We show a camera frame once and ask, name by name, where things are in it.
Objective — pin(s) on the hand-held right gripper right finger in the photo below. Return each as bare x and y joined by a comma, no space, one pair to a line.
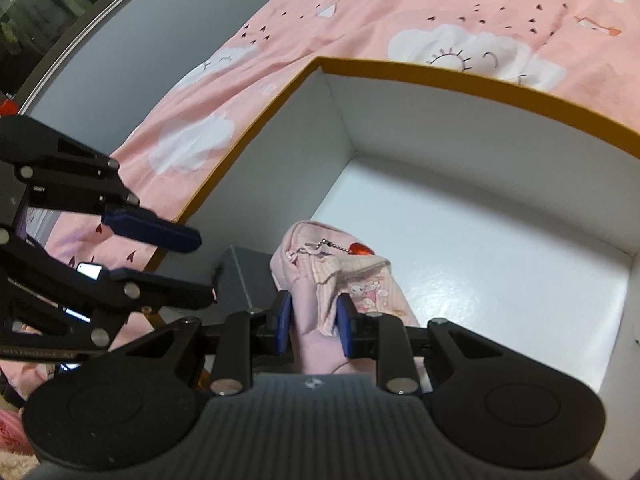
345,326

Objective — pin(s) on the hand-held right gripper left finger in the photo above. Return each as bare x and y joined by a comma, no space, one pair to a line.
284,321

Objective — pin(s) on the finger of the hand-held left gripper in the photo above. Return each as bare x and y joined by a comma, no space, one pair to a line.
150,230
165,287

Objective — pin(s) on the pink pouch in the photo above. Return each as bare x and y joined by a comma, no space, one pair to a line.
312,310

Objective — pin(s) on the small rectangular box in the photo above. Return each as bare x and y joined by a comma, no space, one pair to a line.
245,280

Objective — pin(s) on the orange cardboard box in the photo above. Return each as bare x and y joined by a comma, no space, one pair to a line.
450,210

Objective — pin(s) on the window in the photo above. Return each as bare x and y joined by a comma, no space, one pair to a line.
50,0

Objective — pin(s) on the pink printed blanket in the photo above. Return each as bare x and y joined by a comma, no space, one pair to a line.
400,0

